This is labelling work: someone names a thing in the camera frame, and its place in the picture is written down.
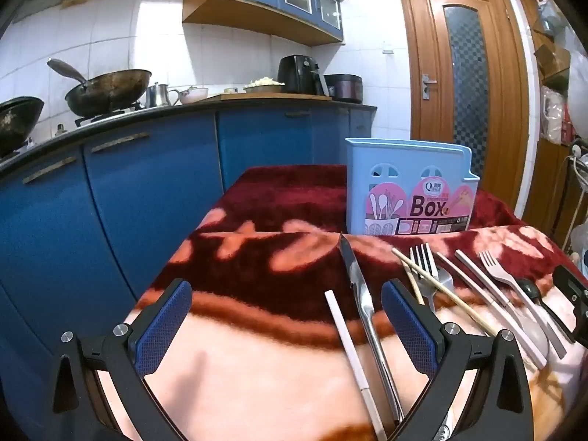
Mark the wooden door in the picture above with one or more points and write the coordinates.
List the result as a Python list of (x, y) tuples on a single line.
[(427, 46)]

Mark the black spoon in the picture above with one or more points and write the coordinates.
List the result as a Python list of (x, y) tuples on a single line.
[(533, 290)]

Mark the white bowl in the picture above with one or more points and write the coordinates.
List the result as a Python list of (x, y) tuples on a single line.
[(193, 95)]

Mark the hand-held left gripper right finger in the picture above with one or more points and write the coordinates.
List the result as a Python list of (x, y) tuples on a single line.
[(409, 326)]

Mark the dark rice cooker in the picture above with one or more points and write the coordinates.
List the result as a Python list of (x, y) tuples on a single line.
[(344, 88)]

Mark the short wooden chopstick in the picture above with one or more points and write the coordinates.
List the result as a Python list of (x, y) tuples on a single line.
[(415, 287)]

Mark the red floral blanket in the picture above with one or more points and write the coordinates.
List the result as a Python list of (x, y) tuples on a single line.
[(257, 294)]

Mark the wooden shelf unit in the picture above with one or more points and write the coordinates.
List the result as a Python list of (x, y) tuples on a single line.
[(546, 115)]

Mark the steel kettle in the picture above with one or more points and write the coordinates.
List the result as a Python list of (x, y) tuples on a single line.
[(158, 95)]

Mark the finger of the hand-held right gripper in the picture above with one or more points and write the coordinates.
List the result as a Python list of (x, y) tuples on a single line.
[(572, 291)]

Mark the steel fork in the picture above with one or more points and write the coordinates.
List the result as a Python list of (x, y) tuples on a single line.
[(425, 262)]

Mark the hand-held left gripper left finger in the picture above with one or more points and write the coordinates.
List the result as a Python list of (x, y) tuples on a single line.
[(166, 326)]

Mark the black air fryer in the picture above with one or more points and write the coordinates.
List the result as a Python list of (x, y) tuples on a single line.
[(296, 75)]

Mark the blue kitchen counter cabinet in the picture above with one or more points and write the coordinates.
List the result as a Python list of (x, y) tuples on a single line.
[(151, 183)]

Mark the steel knife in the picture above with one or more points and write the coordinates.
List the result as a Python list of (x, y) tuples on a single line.
[(365, 303)]

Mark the dark wok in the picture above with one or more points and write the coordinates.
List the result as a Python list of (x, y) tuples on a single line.
[(16, 121)]

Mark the light blue utensil box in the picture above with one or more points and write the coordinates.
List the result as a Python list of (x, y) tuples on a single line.
[(409, 179)]

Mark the long wooden chopstick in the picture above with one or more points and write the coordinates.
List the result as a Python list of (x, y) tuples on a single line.
[(441, 287)]

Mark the gas stove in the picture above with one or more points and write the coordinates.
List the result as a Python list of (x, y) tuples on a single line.
[(108, 117)]

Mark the plate of food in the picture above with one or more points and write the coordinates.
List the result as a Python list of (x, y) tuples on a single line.
[(262, 84)]

